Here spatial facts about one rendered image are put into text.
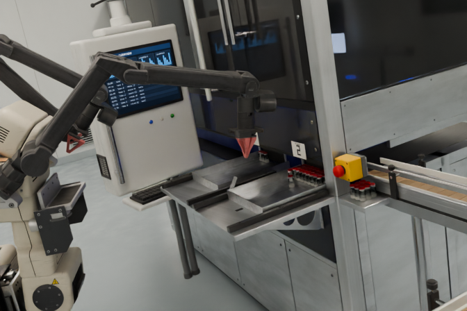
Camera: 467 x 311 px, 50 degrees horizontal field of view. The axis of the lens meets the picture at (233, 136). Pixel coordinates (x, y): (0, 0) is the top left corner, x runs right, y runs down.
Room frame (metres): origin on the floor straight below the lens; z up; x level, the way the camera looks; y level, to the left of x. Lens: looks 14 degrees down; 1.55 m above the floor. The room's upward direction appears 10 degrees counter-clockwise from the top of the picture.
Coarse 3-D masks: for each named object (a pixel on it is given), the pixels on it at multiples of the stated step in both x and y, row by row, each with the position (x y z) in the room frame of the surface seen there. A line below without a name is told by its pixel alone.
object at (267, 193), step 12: (264, 180) 1.86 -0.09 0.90; (276, 180) 1.88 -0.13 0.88; (228, 192) 1.78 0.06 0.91; (240, 192) 1.81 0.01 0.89; (252, 192) 1.80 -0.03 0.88; (264, 192) 1.78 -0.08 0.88; (276, 192) 1.76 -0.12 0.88; (288, 192) 1.73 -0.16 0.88; (300, 192) 1.71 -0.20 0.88; (312, 192) 1.64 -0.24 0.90; (240, 204) 1.70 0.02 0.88; (252, 204) 1.61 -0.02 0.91; (264, 204) 1.66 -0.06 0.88; (276, 204) 1.58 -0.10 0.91
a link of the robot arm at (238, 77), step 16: (144, 64) 1.51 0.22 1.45; (128, 80) 1.45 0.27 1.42; (144, 80) 1.46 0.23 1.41; (160, 80) 1.51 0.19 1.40; (176, 80) 1.52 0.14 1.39; (192, 80) 1.53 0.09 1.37; (208, 80) 1.55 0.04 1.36; (224, 80) 1.56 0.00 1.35; (240, 80) 1.57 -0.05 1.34; (256, 80) 1.58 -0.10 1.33
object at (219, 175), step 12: (240, 156) 2.20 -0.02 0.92; (252, 156) 2.22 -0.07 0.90; (204, 168) 2.12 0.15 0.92; (216, 168) 2.14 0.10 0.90; (228, 168) 2.16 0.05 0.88; (240, 168) 2.13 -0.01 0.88; (252, 168) 2.10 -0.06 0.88; (264, 168) 2.07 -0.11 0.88; (276, 168) 1.98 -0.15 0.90; (288, 168) 2.00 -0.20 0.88; (204, 180) 1.98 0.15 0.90; (216, 180) 2.02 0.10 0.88; (228, 180) 1.99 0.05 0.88; (240, 180) 1.90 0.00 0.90
